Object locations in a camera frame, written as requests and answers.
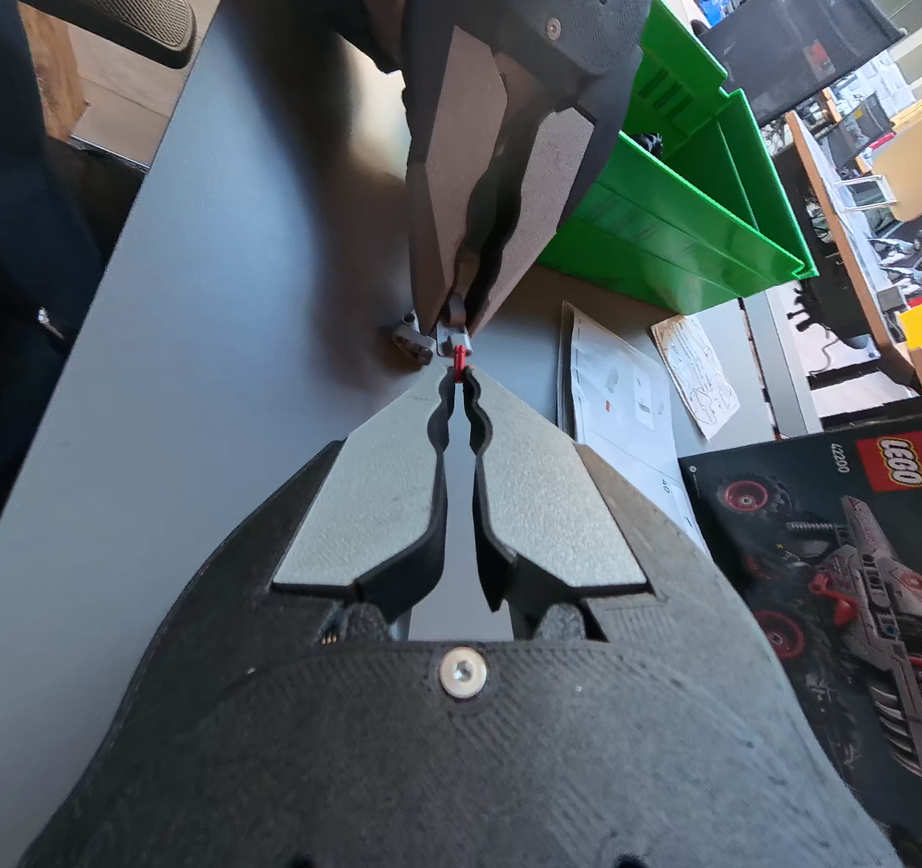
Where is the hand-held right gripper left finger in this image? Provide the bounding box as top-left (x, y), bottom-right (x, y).
top-left (272, 369), bottom-right (458, 623)

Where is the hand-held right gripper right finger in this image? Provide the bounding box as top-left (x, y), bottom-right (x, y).
top-left (463, 367), bottom-right (648, 618)

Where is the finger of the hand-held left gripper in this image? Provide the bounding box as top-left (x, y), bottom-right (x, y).
top-left (405, 24), bottom-right (530, 341)
top-left (463, 108), bottom-right (596, 339)

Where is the grey lego piece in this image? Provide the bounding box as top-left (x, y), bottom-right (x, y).
top-left (392, 293), bottom-right (474, 367)

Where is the black lego set box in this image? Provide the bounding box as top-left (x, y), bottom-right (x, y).
top-left (678, 430), bottom-right (922, 856)

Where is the green plastic bin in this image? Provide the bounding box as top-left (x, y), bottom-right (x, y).
top-left (709, 86), bottom-right (821, 282)
top-left (536, 0), bottom-right (805, 316)

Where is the white instruction booklet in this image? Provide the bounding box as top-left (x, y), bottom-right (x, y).
top-left (558, 300), bottom-right (716, 561)

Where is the white sticker sheet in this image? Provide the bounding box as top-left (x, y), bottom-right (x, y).
top-left (650, 314), bottom-right (742, 442)

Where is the black mesh office chair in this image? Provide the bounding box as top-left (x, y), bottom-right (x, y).
top-left (697, 0), bottom-right (906, 128)

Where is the wooden desk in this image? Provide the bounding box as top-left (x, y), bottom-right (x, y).
top-left (784, 86), bottom-right (922, 388)

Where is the tan cardboard box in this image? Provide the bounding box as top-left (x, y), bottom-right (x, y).
top-left (870, 129), bottom-right (922, 222)

